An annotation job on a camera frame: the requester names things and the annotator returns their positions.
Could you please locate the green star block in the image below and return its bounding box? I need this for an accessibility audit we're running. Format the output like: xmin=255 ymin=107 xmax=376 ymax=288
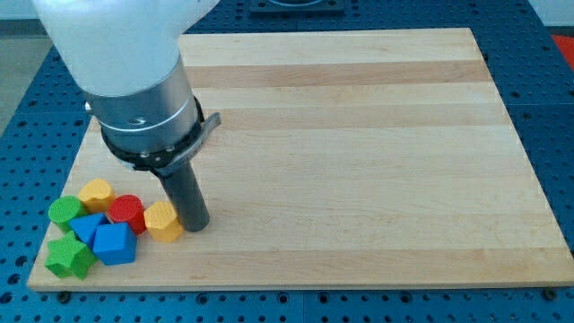
xmin=44 ymin=231 xmax=99 ymax=280

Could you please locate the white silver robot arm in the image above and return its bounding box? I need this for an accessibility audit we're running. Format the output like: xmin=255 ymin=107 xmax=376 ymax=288
xmin=33 ymin=0 xmax=219 ymax=177

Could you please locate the red object at edge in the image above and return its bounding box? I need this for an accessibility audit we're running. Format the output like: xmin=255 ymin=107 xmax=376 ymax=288
xmin=552 ymin=35 xmax=574 ymax=70

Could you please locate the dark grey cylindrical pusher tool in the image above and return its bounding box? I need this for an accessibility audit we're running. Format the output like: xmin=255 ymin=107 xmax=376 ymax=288
xmin=156 ymin=163 xmax=210 ymax=231

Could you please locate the blue triangle block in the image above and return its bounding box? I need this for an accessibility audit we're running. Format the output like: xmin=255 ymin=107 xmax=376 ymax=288
xmin=69 ymin=213 xmax=110 ymax=249

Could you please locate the yellow hexagon block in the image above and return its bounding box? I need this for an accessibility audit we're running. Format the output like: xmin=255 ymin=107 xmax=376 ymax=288
xmin=143 ymin=201 xmax=184 ymax=243

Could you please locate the blue cube block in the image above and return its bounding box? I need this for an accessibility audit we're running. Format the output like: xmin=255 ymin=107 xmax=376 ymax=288
xmin=92 ymin=223 xmax=137 ymax=266

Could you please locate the green cylinder block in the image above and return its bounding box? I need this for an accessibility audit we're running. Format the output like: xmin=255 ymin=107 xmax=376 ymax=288
xmin=48 ymin=196 xmax=89 ymax=233

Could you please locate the red cylinder block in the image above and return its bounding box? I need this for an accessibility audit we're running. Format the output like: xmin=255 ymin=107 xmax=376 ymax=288
xmin=108 ymin=195 xmax=146 ymax=235

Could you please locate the wooden board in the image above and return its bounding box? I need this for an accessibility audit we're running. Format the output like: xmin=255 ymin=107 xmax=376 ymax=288
xmin=28 ymin=28 xmax=573 ymax=292

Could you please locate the yellow heart block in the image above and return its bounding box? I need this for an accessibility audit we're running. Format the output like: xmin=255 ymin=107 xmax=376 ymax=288
xmin=78 ymin=178 xmax=116 ymax=214

